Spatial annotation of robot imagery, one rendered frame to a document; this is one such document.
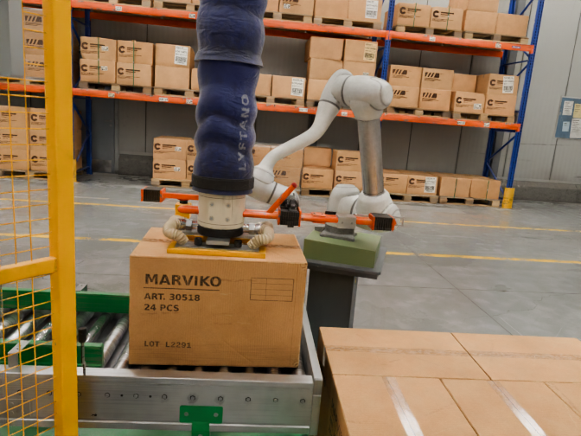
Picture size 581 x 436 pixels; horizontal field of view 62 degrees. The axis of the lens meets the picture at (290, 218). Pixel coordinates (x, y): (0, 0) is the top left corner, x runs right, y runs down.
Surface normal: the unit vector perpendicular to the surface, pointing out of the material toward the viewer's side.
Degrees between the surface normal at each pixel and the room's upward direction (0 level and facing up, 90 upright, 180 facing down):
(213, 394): 90
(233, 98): 80
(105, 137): 90
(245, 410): 90
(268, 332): 90
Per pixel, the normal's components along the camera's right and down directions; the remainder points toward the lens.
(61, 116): 0.82, 0.18
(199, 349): 0.10, 0.22
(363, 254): -0.25, 0.18
